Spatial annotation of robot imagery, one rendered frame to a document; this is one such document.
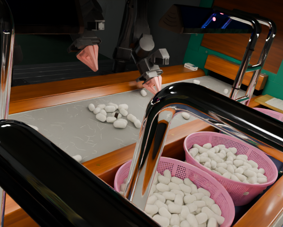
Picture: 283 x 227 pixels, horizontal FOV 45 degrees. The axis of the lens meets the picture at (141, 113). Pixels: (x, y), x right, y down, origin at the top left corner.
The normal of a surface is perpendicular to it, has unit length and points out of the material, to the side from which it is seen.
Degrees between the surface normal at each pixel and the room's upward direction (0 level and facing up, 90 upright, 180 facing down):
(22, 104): 45
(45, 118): 0
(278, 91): 90
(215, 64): 90
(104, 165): 0
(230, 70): 90
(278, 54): 90
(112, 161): 0
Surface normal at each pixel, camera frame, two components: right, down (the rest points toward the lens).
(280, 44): -0.63, 0.18
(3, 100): 0.59, 0.45
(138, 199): 0.19, 0.44
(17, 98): 0.22, -0.89
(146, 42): 0.29, -0.27
